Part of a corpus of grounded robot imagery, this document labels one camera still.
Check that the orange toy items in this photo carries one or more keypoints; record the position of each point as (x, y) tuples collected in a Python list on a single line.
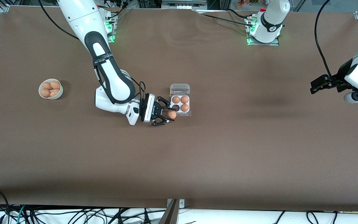
[(244, 3)]

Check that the brown table cover sheet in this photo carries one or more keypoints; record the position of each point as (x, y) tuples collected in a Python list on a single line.
[(179, 155)]

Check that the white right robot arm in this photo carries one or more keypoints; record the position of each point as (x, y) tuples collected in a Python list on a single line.
[(113, 84)]

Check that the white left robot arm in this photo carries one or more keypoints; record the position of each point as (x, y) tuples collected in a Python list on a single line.
[(270, 25)]

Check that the white bowl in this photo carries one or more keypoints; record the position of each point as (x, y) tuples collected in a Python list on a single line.
[(57, 96)]

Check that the grey metal unit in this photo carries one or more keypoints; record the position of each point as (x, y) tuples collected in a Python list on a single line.
[(183, 4)]

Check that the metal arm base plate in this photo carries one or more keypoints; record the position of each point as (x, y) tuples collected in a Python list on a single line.
[(112, 34), (263, 44)]

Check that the small metal bracket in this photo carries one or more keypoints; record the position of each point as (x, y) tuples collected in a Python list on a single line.
[(182, 203)]

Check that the dark grey mount bar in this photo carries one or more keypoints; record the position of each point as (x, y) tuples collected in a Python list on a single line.
[(170, 216)]

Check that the clear plastic egg box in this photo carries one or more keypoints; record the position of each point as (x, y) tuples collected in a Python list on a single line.
[(180, 88)]

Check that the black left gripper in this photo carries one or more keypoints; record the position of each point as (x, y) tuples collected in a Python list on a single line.
[(338, 77)]

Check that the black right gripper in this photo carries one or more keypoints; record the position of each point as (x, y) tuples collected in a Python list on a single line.
[(155, 112)]

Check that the brown egg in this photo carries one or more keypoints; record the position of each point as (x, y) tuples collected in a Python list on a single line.
[(184, 107), (45, 92), (184, 99), (55, 92), (172, 114), (55, 84), (47, 85), (176, 99)]

